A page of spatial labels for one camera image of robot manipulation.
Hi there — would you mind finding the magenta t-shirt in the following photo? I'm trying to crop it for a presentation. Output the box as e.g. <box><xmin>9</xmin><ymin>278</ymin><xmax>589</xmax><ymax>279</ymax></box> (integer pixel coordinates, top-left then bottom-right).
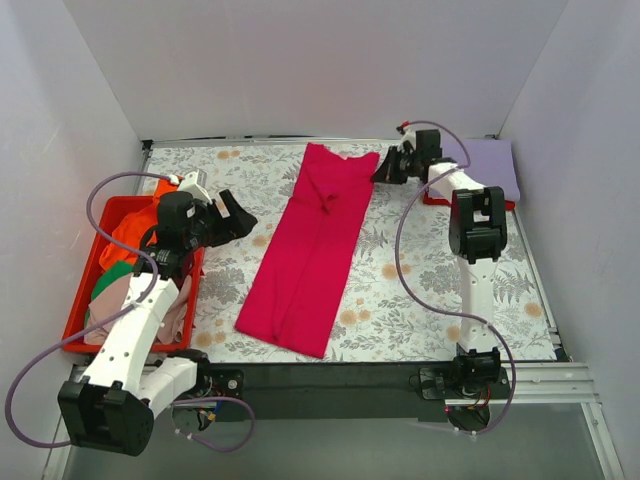
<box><xmin>235</xmin><ymin>144</ymin><xmax>379</xmax><ymax>359</ymax></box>

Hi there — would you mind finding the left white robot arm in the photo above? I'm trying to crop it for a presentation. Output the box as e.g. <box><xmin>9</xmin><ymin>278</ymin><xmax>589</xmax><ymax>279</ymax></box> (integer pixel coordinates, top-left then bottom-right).
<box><xmin>58</xmin><ymin>190</ymin><xmax>257</xmax><ymax>456</ymax></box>

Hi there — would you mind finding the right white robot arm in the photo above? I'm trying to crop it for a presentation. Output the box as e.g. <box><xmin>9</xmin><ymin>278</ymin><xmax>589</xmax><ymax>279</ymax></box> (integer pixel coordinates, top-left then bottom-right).
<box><xmin>371</xmin><ymin>121</ymin><xmax>513</xmax><ymax>401</ymax></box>

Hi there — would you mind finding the orange t-shirt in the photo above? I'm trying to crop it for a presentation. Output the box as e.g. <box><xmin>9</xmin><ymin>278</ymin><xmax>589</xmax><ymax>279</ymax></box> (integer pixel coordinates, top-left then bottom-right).
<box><xmin>98</xmin><ymin>180</ymin><xmax>177</xmax><ymax>271</ymax></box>

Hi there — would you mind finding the red plastic bin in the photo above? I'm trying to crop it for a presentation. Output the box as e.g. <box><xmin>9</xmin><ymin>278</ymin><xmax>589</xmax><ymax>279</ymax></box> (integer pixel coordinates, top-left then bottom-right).
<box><xmin>63</xmin><ymin>196</ymin><xmax>204</xmax><ymax>354</ymax></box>

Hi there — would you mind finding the folded lavender t-shirt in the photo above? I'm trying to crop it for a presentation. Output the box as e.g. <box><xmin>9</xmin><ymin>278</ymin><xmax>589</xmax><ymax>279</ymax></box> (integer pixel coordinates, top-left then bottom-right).
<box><xmin>463</xmin><ymin>139</ymin><xmax>520</xmax><ymax>203</ymax></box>

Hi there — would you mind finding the green t-shirt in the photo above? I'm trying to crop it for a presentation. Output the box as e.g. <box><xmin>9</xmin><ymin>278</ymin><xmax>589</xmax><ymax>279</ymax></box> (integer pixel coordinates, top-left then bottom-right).
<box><xmin>85</xmin><ymin>261</ymin><xmax>133</xmax><ymax>324</ymax></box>

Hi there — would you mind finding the folded red t-shirt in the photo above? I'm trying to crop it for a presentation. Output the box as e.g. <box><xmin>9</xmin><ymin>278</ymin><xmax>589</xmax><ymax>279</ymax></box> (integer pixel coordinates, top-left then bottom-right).
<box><xmin>422</xmin><ymin>190</ymin><xmax>516</xmax><ymax>211</ymax></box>

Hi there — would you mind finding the beige pink t-shirt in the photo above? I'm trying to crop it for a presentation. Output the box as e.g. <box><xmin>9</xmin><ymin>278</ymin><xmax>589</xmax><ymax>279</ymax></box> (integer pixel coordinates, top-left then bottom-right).
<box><xmin>84</xmin><ymin>274</ymin><xmax>192</xmax><ymax>345</ymax></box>

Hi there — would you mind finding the floral patterned table mat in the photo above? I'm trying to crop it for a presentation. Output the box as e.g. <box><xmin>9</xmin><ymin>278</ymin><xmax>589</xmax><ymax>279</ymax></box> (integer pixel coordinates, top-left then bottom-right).
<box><xmin>147</xmin><ymin>141</ymin><xmax>559</xmax><ymax>363</ymax></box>

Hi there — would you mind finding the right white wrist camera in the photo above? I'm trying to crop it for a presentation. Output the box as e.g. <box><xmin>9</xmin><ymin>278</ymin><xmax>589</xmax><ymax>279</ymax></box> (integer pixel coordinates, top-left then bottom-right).
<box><xmin>396</xmin><ymin>121</ymin><xmax>417</xmax><ymax>152</ymax></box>

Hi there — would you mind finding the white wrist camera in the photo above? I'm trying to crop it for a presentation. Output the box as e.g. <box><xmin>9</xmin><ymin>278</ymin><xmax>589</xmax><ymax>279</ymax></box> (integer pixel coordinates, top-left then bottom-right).
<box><xmin>396</xmin><ymin>121</ymin><xmax>417</xmax><ymax>152</ymax></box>
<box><xmin>169</xmin><ymin>169</ymin><xmax>212</xmax><ymax>204</ymax></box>

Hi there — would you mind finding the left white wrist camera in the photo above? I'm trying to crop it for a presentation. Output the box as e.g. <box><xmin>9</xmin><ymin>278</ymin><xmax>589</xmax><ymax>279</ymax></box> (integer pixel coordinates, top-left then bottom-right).
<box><xmin>169</xmin><ymin>169</ymin><xmax>212</xmax><ymax>204</ymax></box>

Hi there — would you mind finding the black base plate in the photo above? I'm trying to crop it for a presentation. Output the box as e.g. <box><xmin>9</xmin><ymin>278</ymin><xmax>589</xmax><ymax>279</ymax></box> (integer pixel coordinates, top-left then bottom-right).
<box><xmin>209</xmin><ymin>362</ymin><xmax>473</xmax><ymax>422</ymax></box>

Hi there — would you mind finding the aluminium frame rail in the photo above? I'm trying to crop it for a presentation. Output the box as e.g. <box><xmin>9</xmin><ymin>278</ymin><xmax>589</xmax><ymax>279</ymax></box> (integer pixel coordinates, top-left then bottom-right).
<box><xmin>41</xmin><ymin>299</ymin><xmax>626</xmax><ymax>480</ymax></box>

